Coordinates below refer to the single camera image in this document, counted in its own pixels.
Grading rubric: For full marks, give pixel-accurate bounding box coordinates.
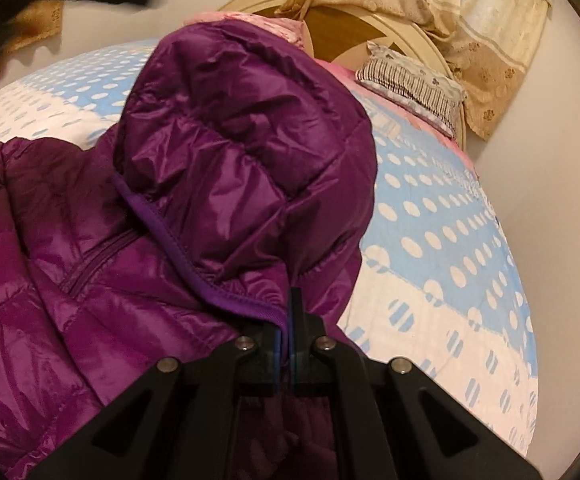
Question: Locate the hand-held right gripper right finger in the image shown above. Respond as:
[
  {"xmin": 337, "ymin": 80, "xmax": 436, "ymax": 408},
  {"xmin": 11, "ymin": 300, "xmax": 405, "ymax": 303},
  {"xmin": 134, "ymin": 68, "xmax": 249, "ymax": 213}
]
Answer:
[{"xmin": 290, "ymin": 287, "xmax": 541, "ymax": 480}]

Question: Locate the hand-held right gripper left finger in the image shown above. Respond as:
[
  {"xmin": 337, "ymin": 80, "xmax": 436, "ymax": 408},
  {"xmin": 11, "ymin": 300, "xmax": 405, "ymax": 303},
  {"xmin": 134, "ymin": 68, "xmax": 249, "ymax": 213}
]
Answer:
[{"xmin": 30, "ymin": 310, "xmax": 291, "ymax": 480}]

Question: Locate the purple hooded puffer jacket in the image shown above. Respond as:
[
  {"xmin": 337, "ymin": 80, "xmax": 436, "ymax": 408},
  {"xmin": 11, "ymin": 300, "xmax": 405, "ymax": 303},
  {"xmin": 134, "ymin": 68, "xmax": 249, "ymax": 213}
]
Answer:
[{"xmin": 0, "ymin": 20, "xmax": 376, "ymax": 480}]

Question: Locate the pink folded blanket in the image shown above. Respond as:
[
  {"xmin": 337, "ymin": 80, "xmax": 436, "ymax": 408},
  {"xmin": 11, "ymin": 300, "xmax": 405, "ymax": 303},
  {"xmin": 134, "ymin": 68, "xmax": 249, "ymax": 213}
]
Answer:
[{"xmin": 185, "ymin": 10, "xmax": 306, "ymax": 51}]

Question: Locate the polka dot bed quilt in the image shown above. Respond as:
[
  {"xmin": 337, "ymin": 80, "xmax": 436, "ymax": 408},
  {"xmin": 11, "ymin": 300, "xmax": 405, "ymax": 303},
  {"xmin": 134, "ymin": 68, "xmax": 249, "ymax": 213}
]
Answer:
[{"xmin": 0, "ymin": 42, "xmax": 541, "ymax": 461}]

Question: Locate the cream wooden headboard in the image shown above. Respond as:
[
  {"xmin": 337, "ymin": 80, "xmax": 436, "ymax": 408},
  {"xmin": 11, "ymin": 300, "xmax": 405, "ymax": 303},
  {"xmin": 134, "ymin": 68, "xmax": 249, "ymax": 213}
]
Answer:
[{"xmin": 217, "ymin": 0, "xmax": 466, "ymax": 148}]

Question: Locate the striped pillow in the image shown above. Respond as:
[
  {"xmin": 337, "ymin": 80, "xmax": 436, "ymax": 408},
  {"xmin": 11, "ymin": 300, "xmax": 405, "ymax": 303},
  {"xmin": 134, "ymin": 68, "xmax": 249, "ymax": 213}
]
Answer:
[{"xmin": 355, "ymin": 42, "xmax": 466, "ymax": 138}]

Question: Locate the beige floral curtain with valance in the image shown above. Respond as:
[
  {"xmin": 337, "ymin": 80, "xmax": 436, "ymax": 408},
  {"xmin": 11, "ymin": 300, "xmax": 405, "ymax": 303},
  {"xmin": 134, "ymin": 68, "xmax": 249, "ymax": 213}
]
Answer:
[{"xmin": 280, "ymin": 0, "xmax": 553, "ymax": 141}]

